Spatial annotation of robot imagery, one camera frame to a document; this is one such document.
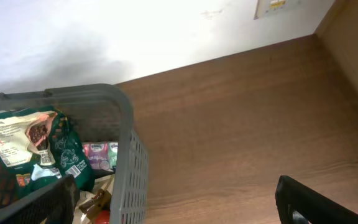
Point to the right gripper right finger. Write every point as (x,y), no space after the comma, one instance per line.
(297,203)

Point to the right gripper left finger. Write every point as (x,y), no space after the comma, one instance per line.
(54,203)

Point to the brown clear snack bag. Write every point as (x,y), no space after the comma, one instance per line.
(91,203)

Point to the green coffee bean bag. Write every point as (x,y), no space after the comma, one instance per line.
(39,146)

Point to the Kleenex tissue multipack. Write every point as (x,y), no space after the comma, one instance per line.
(101,155)

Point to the orange spaghetti packet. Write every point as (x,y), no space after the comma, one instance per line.
(103,217)

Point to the grey plastic basket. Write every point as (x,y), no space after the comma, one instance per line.
(98,113)

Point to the white wall outlet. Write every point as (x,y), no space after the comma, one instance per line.
(272,7)

